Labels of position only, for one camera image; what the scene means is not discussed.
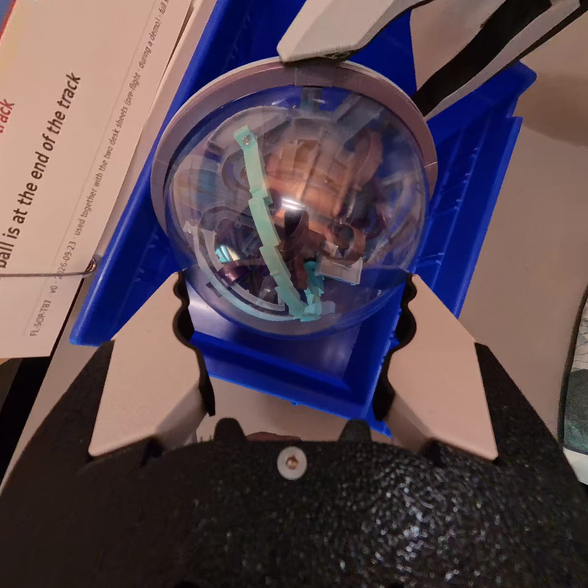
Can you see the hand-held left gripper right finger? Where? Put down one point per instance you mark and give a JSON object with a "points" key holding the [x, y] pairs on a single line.
{"points": [[436, 367]]}

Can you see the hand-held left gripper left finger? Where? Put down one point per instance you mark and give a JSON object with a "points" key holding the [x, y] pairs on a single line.
{"points": [[147, 367]]}

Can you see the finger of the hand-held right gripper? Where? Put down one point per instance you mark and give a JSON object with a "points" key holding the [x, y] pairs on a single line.
{"points": [[330, 27], [528, 41]]}

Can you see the blue plastic bin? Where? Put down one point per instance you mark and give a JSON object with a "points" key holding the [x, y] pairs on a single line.
{"points": [[473, 183]]}

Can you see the clear maze ball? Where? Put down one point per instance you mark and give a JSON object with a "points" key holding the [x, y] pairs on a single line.
{"points": [[298, 206]]}

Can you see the patterned green garment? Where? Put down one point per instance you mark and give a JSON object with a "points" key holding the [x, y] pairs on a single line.
{"points": [[576, 390]]}

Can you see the illustrated instruction sheet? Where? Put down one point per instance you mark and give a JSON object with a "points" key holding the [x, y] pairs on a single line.
{"points": [[69, 160]]}

